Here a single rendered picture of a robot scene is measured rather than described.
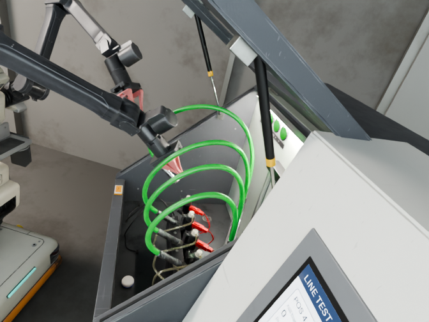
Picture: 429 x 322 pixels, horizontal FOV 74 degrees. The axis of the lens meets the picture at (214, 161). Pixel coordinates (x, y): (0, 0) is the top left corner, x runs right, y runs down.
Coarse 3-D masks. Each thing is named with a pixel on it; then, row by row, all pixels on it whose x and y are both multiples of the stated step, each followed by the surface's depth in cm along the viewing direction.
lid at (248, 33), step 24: (192, 0) 84; (216, 0) 34; (240, 0) 35; (216, 24) 87; (240, 24) 36; (264, 24) 37; (240, 48) 41; (264, 48) 39; (288, 48) 39; (288, 72) 41; (312, 72) 42; (288, 96) 67; (312, 96) 44; (312, 120) 68; (336, 120) 47
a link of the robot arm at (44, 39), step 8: (48, 0) 117; (56, 0) 114; (48, 8) 117; (56, 8) 117; (64, 8) 122; (48, 16) 117; (56, 16) 117; (64, 16) 120; (48, 24) 116; (56, 24) 118; (40, 32) 117; (48, 32) 116; (56, 32) 119; (40, 40) 116; (48, 40) 116; (40, 48) 115; (48, 48) 116; (48, 56) 117; (16, 80) 113; (24, 80) 110; (32, 80) 112; (16, 88) 112; (24, 88) 111
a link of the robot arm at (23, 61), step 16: (0, 32) 63; (0, 48) 62; (16, 48) 64; (0, 64) 64; (16, 64) 65; (32, 64) 65; (48, 64) 67; (48, 80) 68; (64, 80) 69; (80, 80) 72; (64, 96) 72; (80, 96) 72; (96, 96) 73; (112, 96) 76; (96, 112) 76; (112, 112) 75; (128, 112) 77
